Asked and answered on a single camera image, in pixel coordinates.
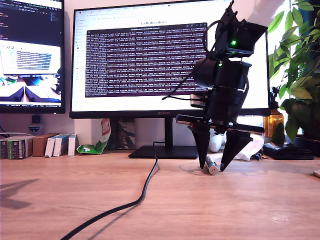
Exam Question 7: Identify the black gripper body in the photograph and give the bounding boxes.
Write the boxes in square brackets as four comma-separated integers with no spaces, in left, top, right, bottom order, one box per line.
[175,86,266,138]

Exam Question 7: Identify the metallic silver laser pointer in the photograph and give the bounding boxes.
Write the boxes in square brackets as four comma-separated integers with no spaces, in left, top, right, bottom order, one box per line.
[204,155,218,176]

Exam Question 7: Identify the white game controller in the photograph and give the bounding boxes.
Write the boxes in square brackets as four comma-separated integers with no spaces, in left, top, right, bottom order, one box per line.
[208,134,227,154]

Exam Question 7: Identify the clear crumpled plastic bag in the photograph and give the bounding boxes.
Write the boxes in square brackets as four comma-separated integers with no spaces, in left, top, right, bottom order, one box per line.
[234,136,265,161]

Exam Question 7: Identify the amber glass pump bottle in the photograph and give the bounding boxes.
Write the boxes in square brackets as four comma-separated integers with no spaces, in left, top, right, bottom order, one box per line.
[263,87,285,138]

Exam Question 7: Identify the black leather pouch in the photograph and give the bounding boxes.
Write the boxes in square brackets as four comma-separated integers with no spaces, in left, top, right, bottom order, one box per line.
[262,141,315,161]

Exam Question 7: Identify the dark plant pot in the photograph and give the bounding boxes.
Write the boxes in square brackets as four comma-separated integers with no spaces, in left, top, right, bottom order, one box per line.
[293,135,320,158]

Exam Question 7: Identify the dark patterned box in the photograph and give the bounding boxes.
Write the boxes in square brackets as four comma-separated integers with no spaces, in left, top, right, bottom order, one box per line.
[109,118,136,150]

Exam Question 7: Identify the green leafy houseplant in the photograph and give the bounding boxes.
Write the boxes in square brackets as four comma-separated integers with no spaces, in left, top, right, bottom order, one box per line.
[267,0,320,144]

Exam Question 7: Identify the large black Huawei monitor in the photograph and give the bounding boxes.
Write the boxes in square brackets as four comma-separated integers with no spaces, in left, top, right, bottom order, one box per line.
[69,0,272,160]

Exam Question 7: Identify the green white snack bag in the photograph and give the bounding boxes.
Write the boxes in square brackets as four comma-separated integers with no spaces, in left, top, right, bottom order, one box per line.
[76,118,112,155]

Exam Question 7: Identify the small white blue box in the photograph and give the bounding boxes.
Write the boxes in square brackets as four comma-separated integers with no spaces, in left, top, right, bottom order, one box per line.
[67,134,79,157]
[53,134,70,158]
[44,135,61,158]

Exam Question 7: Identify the brown cardboard box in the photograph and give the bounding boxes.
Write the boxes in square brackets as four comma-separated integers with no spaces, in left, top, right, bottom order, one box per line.
[32,133,61,158]

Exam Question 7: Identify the blue white badge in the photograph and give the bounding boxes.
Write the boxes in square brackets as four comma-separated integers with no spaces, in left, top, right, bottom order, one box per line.
[28,124,42,136]

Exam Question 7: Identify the green black printed box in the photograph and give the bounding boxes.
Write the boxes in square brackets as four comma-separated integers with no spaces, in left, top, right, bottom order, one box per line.
[8,138,34,161]

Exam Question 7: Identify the dark printed box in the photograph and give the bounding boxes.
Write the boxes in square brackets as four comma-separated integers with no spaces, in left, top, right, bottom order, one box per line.
[0,139,10,160]

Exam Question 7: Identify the black monitor with code window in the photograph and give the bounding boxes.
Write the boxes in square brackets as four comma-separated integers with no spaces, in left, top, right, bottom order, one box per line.
[0,0,66,115]

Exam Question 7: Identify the pale grey camera box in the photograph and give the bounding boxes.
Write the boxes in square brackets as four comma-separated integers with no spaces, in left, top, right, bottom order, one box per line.
[189,93,209,109]

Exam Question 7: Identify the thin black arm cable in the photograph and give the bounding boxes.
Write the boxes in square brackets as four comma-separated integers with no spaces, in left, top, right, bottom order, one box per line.
[161,72,210,101]

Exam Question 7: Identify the thick black cable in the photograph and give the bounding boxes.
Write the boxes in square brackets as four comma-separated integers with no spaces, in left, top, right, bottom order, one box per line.
[59,141,166,240]

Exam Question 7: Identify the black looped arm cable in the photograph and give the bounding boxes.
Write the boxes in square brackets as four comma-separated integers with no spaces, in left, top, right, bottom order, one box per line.
[203,21,226,61]

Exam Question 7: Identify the white cable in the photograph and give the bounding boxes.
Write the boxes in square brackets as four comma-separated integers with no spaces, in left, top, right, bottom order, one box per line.
[0,132,31,139]

